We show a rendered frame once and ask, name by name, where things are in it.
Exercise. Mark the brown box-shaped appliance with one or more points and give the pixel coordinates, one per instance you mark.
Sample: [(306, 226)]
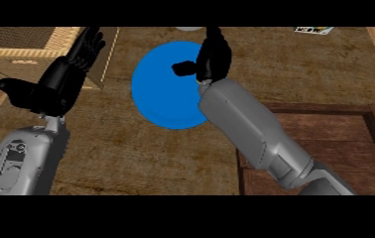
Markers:
[(43, 53)]

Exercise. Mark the pale grey round object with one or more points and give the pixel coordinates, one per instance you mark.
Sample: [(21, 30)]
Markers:
[(189, 28)]

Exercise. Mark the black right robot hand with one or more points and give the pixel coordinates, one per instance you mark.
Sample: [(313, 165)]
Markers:
[(215, 60)]

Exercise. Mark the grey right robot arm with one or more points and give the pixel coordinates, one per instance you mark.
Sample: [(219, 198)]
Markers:
[(263, 136)]

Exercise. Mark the white printed card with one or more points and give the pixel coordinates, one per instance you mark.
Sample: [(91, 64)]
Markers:
[(313, 30)]

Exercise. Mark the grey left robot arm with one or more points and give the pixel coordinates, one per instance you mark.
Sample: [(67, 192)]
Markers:
[(27, 156)]

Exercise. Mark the blue plate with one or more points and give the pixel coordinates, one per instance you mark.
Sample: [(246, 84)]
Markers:
[(163, 86)]

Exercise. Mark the brown wooden tray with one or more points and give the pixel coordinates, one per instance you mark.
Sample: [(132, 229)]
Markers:
[(312, 133)]

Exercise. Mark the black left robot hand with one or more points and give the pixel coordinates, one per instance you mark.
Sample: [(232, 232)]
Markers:
[(58, 83)]

